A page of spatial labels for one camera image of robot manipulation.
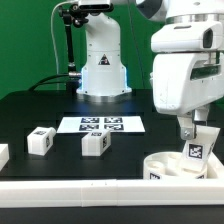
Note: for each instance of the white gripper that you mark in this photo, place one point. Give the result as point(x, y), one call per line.
point(176, 93)

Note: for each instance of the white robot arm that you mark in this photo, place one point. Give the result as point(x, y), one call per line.
point(103, 75)

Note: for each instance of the white marker sheet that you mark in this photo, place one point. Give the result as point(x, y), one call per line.
point(129, 124)

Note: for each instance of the white right barrier rail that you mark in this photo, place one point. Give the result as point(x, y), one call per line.
point(215, 169)

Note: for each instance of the white barrier rail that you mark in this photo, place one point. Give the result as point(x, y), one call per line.
point(4, 155)
point(215, 169)
point(94, 193)

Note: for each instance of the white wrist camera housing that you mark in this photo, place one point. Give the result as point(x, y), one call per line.
point(189, 37)

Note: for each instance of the white front barrier rail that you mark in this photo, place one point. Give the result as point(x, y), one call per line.
point(94, 193)

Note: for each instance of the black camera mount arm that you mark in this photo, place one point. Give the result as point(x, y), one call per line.
point(72, 17)

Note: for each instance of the white left barrier rail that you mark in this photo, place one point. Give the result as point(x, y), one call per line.
point(4, 155)

